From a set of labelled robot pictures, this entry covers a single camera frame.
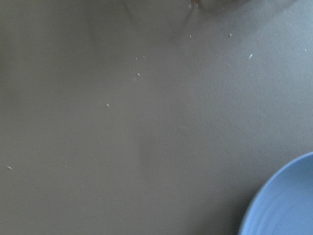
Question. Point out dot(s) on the blue plate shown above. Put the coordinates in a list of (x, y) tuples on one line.
[(284, 204)]

